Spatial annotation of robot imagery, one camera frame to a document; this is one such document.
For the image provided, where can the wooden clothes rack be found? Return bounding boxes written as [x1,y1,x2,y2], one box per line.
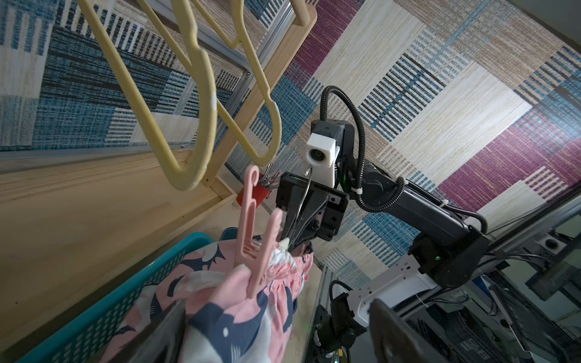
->
[1,1,317,362]

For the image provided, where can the red pen cup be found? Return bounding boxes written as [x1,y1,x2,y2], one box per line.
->
[252,173,280,206]

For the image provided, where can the yellow hanger of beige shorts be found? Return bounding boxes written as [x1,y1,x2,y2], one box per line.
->
[77,1,218,191]

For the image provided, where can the white hanger of pink shorts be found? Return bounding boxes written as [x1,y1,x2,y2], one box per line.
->
[281,166,313,252]

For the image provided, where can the metal storage shelving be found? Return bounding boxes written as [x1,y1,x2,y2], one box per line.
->
[399,226,581,363]

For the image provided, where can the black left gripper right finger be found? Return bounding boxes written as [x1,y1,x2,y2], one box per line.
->
[369,299,447,363]

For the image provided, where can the pink clothespin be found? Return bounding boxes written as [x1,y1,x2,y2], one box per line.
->
[234,165,284,300]

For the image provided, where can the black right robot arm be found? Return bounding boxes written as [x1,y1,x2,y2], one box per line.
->
[276,86,489,362]

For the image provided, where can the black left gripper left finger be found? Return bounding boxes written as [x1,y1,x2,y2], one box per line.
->
[110,300,185,363]

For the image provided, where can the yellow hanger of black shorts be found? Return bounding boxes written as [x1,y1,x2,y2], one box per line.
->
[139,1,281,166]

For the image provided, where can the pink patterned shorts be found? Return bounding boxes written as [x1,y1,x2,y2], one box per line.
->
[101,240,313,362]

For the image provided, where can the dark teal plastic tray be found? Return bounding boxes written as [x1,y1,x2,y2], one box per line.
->
[220,227,238,240]

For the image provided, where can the turquoise plastic basket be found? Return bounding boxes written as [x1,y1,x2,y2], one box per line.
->
[18,232,214,362]

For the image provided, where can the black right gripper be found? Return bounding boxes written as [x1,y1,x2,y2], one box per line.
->
[275,172,349,250]

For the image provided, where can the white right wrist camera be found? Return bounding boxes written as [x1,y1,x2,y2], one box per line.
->
[304,133,340,188]

